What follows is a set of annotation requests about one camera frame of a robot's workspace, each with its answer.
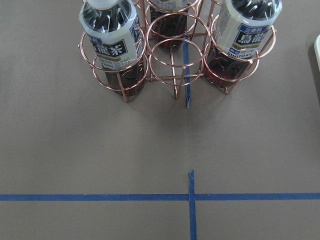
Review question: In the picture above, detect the oolong tea bottle right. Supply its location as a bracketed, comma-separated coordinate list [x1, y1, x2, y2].
[205, 0, 283, 88]

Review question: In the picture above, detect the oolong tea bottle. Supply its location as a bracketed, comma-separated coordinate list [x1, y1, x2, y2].
[150, 0, 188, 49]
[79, 0, 145, 97]
[205, 0, 283, 88]

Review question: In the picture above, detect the cream bear serving tray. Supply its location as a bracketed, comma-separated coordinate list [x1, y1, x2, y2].
[313, 35, 320, 69]

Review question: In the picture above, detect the oolong tea bottle left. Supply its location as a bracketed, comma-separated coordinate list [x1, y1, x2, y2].
[79, 0, 145, 97]

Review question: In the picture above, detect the copper wire bottle rack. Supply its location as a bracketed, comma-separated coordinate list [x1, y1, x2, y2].
[78, 0, 277, 106]

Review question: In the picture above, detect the oolong tea bottle rear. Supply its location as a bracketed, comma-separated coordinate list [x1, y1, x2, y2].
[150, 0, 188, 49]

